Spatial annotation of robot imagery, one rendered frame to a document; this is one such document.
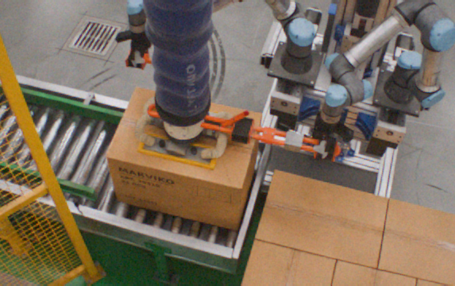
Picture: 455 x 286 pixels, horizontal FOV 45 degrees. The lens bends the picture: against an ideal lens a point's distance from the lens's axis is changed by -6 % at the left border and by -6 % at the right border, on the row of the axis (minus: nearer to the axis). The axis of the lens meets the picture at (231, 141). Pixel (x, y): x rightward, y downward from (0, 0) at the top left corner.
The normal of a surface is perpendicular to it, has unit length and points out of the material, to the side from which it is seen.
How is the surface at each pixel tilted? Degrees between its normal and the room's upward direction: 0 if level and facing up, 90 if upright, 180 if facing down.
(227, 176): 0
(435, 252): 0
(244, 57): 0
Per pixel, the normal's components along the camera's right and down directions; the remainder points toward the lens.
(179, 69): 0.11, 0.67
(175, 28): -0.11, 0.77
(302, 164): 0.04, -0.57
